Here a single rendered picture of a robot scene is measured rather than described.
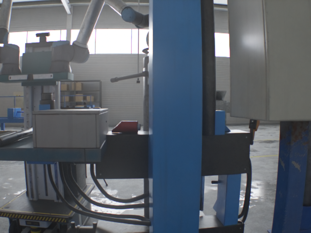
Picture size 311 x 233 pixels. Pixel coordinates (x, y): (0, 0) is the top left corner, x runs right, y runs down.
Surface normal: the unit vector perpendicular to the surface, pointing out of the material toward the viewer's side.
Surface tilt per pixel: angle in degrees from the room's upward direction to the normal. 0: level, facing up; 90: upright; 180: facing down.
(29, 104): 90
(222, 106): 90
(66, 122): 90
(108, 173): 90
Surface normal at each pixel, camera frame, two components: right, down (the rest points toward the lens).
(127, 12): -0.51, 0.10
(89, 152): 0.11, 0.04
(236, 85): -0.99, 0.00
